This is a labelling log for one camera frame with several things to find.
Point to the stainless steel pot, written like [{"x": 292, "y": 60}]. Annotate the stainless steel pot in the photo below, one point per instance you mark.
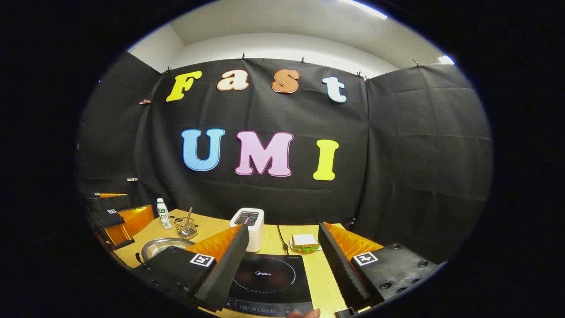
[{"x": 164, "y": 245}]

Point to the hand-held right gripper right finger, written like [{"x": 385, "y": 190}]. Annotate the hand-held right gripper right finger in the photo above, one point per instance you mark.
[{"x": 342, "y": 269}]

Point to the white green-label drink bottle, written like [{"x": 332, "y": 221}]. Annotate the white green-label drink bottle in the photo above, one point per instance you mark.
[{"x": 164, "y": 215}]

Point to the ceiling light strip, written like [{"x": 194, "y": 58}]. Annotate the ceiling light strip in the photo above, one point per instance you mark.
[{"x": 446, "y": 59}]

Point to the sandwich with lettuce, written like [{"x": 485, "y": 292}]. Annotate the sandwich with lettuce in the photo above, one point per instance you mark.
[{"x": 305, "y": 242}]

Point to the white toaster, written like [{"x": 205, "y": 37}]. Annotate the white toaster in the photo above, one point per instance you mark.
[{"x": 254, "y": 229}]

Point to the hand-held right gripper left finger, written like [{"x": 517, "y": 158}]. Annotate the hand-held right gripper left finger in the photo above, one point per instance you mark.
[{"x": 220, "y": 274}]

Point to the black induction cooktop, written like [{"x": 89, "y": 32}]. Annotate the black induction cooktop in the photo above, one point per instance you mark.
[{"x": 269, "y": 276}]

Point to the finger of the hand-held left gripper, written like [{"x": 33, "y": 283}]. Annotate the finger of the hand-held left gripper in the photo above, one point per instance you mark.
[
  {"x": 108, "y": 204},
  {"x": 108, "y": 218}
]

